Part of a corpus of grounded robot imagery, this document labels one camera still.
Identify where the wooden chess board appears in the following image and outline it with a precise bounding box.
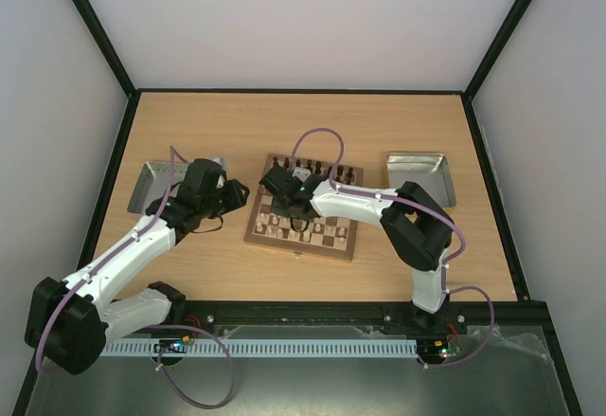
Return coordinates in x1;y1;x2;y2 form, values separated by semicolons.
244;153;364;262

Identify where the left metal tray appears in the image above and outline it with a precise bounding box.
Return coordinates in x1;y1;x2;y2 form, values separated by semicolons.
126;161;188;214

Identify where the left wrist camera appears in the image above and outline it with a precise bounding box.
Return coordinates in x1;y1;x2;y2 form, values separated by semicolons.
212;156;226;189

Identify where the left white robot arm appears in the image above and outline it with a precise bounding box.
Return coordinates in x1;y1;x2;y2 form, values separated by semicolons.
25;158;250;375

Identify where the metal tray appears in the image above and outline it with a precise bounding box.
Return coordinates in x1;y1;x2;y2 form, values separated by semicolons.
126;161;188;214
386;152;457;208

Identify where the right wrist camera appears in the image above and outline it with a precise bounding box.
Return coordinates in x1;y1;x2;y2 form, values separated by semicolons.
292;167;312;182

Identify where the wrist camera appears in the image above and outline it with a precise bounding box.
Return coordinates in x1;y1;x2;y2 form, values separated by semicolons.
212;156;226;189
292;167;312;182

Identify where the right metal tray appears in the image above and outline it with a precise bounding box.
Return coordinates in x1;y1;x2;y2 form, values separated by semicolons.
386;152;457;208

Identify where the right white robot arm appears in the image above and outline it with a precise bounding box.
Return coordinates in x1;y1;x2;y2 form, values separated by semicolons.
259;167;454;333

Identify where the black mounting rail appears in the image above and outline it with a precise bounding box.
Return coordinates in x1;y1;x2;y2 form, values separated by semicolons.
179;299;550;336

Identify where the black cage frame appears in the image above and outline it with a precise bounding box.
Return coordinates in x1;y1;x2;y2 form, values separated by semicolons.
12;0;582;415

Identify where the slotted white cable duct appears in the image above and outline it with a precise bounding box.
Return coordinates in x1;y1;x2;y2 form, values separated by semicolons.
101;338;418;359

